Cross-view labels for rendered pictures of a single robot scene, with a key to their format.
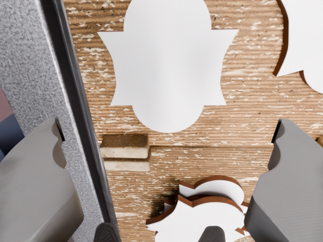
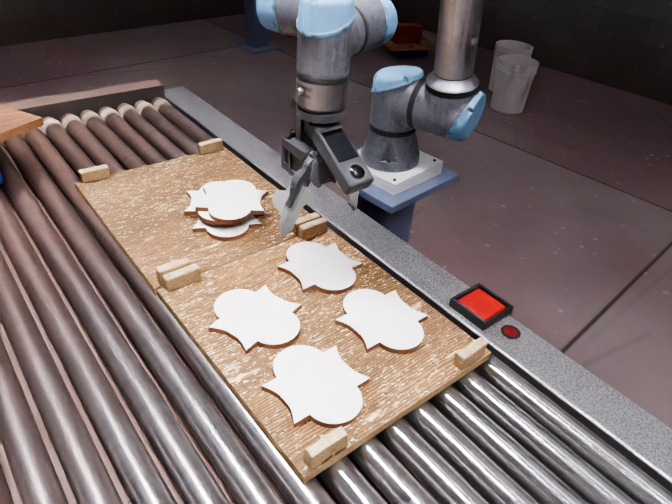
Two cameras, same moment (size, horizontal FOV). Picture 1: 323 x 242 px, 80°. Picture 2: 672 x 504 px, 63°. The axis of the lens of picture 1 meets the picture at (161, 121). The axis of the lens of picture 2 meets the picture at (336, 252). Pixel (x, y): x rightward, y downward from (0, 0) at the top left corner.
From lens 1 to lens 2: 81 cm
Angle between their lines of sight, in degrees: 33
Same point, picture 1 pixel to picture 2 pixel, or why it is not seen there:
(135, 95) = (326, 250)
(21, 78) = (386, 242)
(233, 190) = (222, 233)
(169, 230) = (250, 192)
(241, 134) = (249, 262)
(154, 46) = (334, 268)
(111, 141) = (322, 227)
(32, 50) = (388, 254)
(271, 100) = (252, 281)
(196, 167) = (257, 237)
